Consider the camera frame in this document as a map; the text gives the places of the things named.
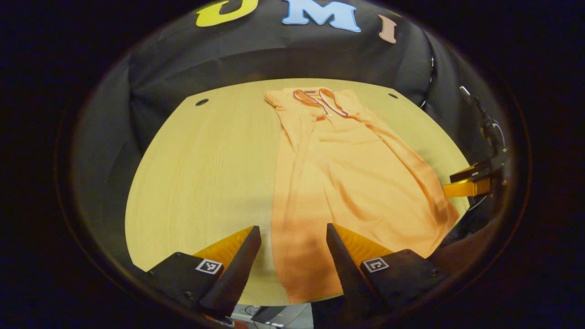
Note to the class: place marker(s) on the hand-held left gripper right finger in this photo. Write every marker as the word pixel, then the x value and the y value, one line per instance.
pixel 347 269

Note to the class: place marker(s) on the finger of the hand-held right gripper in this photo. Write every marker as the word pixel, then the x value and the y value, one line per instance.
pixel 466 188
pixel 462 175

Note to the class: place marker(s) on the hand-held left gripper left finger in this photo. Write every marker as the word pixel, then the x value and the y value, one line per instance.
pixel 237 274

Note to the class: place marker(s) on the orange T-shirt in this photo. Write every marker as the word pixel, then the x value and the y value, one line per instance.
pixel 356 183

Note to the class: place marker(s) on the black backdrop cloth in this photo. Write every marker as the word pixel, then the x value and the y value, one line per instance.
pixel 274 59

